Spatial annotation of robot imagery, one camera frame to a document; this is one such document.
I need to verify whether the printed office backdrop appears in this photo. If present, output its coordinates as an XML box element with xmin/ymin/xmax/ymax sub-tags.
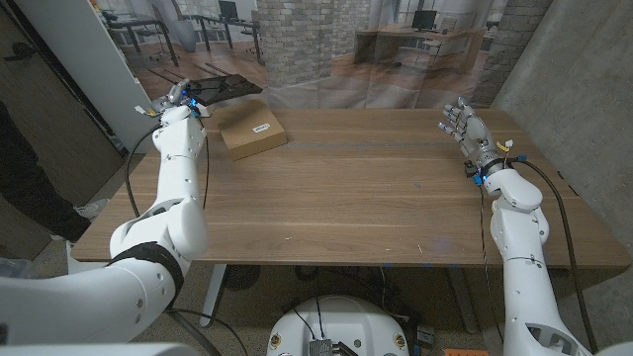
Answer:
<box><xmin>91</xmin><ymin>0</ymin><xmax>555</xmax><ymax>111</ymax></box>

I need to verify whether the dark brown wooden door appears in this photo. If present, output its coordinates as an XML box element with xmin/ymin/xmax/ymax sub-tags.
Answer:
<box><xmin>0</xmin><ymin>0</ymin><xmax>126</xmax><ymax>261</ymax></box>

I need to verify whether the clear plastic bin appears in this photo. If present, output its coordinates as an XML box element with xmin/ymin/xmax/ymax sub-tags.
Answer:
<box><xmin>0</xmin><ymin>256</ymin><xmax>32</xmax><ymax>281</ymax></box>

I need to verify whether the black round fan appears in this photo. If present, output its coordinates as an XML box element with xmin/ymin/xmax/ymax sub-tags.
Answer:
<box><xmin>222</xmin><ymin>264</ymin><xmax>262</xmax><ymax>292</ymax></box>

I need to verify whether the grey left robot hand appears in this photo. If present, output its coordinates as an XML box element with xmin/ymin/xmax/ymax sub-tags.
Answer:
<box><xmin>147</xmin><ymin>77</ymin><xmax>202</xmax><ymax>118</ymax></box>

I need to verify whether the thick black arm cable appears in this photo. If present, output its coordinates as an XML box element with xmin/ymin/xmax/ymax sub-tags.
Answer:
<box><xmin>511</xmin><ymin>156</ymin><xmax>600</xmax><ymax>354</ymax></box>

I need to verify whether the grey table leg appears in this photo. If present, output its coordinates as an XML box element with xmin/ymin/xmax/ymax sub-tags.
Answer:
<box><xmin>446</xmin><ymin>266</ymin><xmax>480</xmax><ymax>334</ymax></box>

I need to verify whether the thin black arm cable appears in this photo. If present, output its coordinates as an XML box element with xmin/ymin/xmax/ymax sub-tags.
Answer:
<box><xmin>124</xmin><ymin>123</ymin><xmax>251</xmax><ymax>356</ymax></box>

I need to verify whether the thin braided arm cable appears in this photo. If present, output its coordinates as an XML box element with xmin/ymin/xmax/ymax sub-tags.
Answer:
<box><xmin>477</xmin><ymin>183</ymin><xmax>505</xmax><ymax>345</ymax></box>

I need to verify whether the white cabinet panel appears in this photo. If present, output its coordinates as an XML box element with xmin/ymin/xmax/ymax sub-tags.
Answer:
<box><xmin>14</xmin><ymin>0</ymin><xmax>165</xmax><ymax>154</ymax></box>

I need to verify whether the white sneaker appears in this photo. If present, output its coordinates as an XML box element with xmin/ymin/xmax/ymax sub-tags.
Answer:
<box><xmin>76</xmin><ymin>198</ymin><xmax>110</xmax><ymax>221</ymax></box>

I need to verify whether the white table leg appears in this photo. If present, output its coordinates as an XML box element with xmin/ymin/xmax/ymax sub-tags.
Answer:
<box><xmin>199</xmin><ymin>264</ymin><xmax>228</xmax><ymax>328</ymax></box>

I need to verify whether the brown cardboard packing box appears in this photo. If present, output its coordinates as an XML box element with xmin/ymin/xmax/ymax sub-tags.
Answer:
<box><xmin>213</xmin><ymin>99</ymin><xmax>289</xmax><ymax>162</ymax></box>

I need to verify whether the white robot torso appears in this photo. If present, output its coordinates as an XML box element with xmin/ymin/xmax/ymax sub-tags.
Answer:
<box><xmin>266</xmin><ymin>295</ymin><xmax>410</xmax><ymax>356</ymax></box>

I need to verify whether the person in dark trousers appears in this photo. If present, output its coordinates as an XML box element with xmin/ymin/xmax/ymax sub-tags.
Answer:
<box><xmin>0</xmin><ymin>98</ymin><xmax>93</xmax><ymax>243</ymax></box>

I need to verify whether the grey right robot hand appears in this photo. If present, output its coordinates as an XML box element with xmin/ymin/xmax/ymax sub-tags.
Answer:
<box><xmin>437</xmin><ymin>96</ymin><xmax>505</xmax><ymax>175</ymax></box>

